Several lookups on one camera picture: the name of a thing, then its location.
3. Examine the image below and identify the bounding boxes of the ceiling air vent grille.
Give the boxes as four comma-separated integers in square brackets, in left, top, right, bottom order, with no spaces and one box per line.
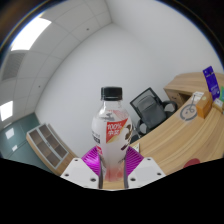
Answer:
[1,51,26,82]

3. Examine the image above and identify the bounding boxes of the clear drink bottle black cap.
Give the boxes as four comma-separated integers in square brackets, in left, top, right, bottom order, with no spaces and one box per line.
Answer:
[91,86,134,183]

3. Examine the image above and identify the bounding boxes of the small yellow box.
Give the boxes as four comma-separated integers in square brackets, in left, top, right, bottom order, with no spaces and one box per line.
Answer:
[211,98,224,114]

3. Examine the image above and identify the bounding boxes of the black mesh office chair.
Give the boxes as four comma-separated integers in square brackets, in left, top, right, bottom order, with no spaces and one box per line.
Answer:
[129,87,179,138]

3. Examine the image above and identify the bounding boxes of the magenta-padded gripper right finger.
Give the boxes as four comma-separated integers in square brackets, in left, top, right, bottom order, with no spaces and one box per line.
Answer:
[123,146,167,189]

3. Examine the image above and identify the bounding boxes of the round grey printed mat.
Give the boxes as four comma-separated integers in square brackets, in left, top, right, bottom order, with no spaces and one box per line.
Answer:
[179,102,198,122]

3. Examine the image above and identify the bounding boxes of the wooden shelf cabinet glass doors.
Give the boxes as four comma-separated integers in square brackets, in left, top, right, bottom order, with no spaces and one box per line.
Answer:
[25,123,76,176]

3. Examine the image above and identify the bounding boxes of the wooden side desk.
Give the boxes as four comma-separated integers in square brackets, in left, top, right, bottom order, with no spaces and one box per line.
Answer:
[163,72,224,108]

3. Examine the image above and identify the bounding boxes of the purple standing package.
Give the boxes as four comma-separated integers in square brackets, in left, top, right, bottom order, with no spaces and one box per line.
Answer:
[202,65,221,100]

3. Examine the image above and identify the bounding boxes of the flat round red coaster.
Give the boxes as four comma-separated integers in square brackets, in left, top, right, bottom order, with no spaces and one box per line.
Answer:
[182,158,202,169]

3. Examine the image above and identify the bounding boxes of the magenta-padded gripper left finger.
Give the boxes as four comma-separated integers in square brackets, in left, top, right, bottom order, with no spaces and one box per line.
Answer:
[60,146,102,189]

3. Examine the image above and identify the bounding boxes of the orange box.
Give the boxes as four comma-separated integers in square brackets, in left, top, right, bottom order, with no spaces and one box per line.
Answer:
[195,91,214,119]

